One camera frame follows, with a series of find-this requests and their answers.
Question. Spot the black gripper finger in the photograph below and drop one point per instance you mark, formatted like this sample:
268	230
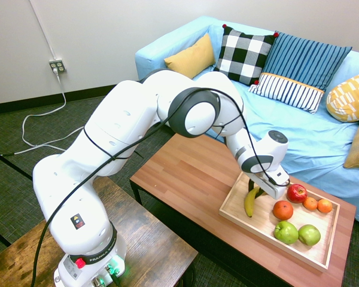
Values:
250	186
261	192

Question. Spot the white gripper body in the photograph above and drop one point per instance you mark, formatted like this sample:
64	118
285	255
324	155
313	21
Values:
272	189

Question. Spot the yellow banana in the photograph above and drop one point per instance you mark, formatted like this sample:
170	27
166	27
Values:
249	203

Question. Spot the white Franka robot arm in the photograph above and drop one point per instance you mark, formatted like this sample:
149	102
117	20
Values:
86	185

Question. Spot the light wooden tray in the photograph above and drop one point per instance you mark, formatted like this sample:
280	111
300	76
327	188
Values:
320	230

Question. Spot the large orange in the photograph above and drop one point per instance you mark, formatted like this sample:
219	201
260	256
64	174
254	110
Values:
283	210

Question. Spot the red apple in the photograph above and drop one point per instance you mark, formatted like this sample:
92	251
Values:
297	193

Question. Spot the small orange tangerine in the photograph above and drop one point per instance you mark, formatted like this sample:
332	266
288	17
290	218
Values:
310	203
325	205

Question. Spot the green apple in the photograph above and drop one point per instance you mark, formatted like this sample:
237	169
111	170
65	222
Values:
309	235
286	232

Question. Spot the reddish wooden coffee table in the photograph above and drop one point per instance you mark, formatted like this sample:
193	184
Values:
185	185

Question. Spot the light blue covered sofa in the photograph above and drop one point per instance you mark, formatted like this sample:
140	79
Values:
311	134

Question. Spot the white navy striped pillow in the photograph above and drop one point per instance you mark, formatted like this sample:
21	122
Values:
287	91

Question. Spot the rustic dark wooden table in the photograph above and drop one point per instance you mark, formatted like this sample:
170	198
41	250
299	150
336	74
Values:
149	239

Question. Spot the yellow white patterned pillow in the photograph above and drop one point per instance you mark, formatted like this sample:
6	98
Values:
348	100

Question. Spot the black white checkered pillow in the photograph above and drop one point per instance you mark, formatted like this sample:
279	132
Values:
242	55

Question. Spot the blue striped pillow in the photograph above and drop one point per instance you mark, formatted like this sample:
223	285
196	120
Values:
305	58

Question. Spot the plain yellow pillow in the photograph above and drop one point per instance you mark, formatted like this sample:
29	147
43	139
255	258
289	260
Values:
193	58

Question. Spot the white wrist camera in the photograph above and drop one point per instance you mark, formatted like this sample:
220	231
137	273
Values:
279	177

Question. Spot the wall power outlet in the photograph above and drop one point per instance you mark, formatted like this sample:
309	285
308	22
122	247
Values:
57	65

